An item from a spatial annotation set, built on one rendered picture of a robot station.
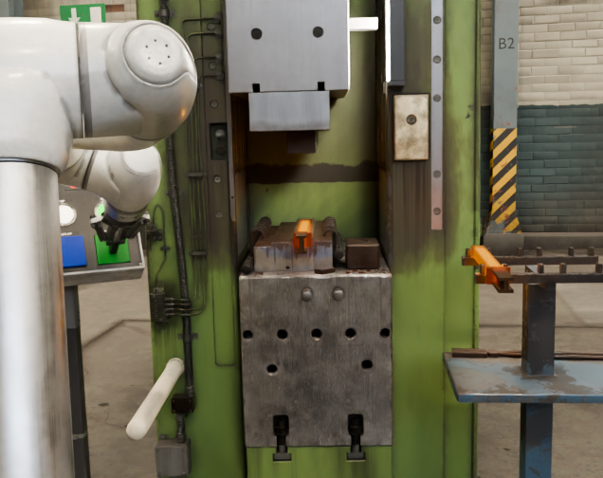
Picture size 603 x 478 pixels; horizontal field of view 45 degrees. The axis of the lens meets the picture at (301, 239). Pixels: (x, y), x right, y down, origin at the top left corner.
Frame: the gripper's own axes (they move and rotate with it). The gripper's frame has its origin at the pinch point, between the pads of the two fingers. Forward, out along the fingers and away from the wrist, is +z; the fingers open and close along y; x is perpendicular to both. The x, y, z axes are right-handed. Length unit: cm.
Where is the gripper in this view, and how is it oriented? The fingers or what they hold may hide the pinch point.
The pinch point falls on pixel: (114, 242)
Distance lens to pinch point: 173.3
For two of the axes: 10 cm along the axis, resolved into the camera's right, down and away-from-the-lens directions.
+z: -3.3, 3.9, 8.6
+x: -2.2, -9.2, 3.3
